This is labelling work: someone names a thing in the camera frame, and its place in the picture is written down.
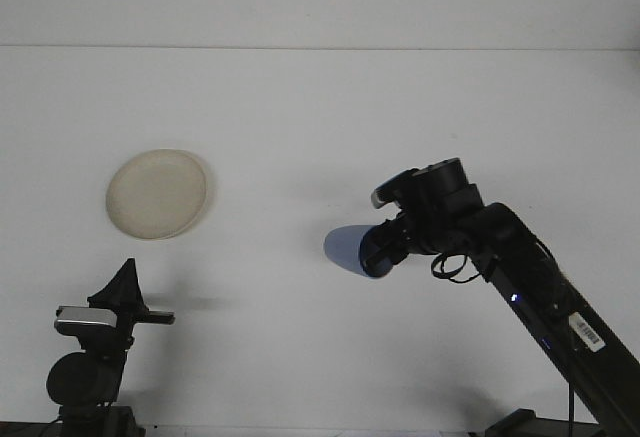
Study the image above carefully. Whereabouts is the pale blue cup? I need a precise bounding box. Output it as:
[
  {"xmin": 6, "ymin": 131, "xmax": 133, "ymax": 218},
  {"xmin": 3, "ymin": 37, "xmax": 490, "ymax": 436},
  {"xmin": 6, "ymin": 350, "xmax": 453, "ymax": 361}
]
[{"xmin": 323, "ymin": 223, "xmax": 397, "ymax": 280}]

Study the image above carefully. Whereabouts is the pale round plate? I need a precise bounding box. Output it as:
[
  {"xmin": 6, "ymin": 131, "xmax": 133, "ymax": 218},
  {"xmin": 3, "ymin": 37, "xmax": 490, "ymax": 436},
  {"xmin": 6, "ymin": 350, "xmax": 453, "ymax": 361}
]
[{"xmin": 105, "ymin": 148, "xmax": 218, "ymax": 242}]

